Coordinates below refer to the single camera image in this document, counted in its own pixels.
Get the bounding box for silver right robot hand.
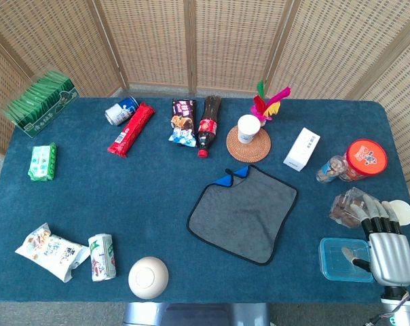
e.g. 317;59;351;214
341;193;410;288

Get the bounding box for grey cleaning cloth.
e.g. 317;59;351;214
186;164;299;267

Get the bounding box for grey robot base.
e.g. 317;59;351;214
123;302;271;326

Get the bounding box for white paper cup blue print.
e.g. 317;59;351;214
388;200;410;227

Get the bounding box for blue plastic food container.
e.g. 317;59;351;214
318;237;375;283

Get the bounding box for clear plastic box with snacks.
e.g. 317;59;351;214
329;186;374;229

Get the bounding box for tub with orange lid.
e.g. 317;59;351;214
339;138;388;183

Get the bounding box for clear jar with blue label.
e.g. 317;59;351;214
315;155;349;184

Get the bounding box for white cardboard box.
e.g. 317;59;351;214
282;127;321;173

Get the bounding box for round woven rattan coaster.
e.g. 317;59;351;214
226;124;272;163

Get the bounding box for paper cup with blue flower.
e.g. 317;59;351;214
237;114;261;145

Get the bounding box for colourful feather shuttlecock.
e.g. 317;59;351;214
249;79;292;127

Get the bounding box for cola bottle with red cap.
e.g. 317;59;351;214
196;95;223;160

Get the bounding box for beige upturned bowl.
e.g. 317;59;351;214
128;256;170;300

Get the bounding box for dark chocolate snack bag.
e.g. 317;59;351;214
168;98;198;148

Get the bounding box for blue table cloth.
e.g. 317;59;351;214
0;96;410;305

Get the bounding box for red biscuit pack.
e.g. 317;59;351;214
107;102;156;158

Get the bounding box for green and white food can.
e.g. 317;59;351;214
88;233;117;283

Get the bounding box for blue and white drink can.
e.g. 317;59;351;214
105;96;140;127

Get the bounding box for bamboo folding screen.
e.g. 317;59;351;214
0;0;410;183

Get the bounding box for white snack bag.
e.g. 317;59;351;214
14;222;90;283

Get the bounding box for green tissue pack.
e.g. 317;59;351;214
27;142;58;183

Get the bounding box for green tea bag box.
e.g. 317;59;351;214
1;70;79;139

